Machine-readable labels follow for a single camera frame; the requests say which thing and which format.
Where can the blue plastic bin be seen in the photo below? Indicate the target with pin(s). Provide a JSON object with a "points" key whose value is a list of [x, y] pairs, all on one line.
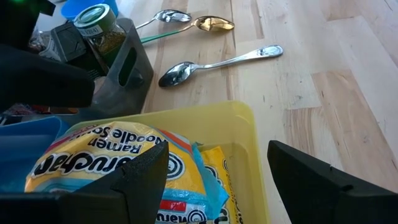
{"points": [[25, 149]]}

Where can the yellow blue-edged ramen packet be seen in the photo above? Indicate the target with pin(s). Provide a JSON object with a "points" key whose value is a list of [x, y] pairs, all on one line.
{"points": [[93, 155]]}

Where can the red and yellow ramen packet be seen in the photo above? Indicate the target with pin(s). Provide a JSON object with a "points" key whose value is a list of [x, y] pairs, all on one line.
{"points": [[183, 214]]}

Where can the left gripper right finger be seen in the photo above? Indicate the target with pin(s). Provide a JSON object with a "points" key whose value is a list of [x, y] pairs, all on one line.
{"points": [[311, 193]]}

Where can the blue bowl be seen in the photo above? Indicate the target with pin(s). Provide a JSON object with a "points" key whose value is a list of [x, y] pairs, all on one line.
{"points": [[71, 9]]}

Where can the all-silver spoon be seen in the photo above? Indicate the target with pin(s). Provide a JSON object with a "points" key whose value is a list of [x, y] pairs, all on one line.
{"points": [[177, 73]]}

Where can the green-lidded spice jar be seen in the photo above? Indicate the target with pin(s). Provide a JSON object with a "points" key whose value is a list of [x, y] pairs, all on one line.
{"points": [[93, 17]]}

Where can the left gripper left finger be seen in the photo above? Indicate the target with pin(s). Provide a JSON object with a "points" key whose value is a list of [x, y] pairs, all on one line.
{"points": [[140, 186]]}

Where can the grey plastic bin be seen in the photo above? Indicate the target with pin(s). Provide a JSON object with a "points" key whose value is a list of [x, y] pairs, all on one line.
{"points": [[133, 81]]}

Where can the dark green tin box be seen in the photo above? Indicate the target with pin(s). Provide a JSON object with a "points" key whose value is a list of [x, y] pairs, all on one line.
{"points": [[71, 43]]}

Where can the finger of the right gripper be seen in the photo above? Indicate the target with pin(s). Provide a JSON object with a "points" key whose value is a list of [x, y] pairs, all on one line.
{"points": [[37, 81]]}

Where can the yellow plastic bin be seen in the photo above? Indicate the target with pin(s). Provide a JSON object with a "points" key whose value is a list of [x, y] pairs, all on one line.
{"points": [[217, 124]]}

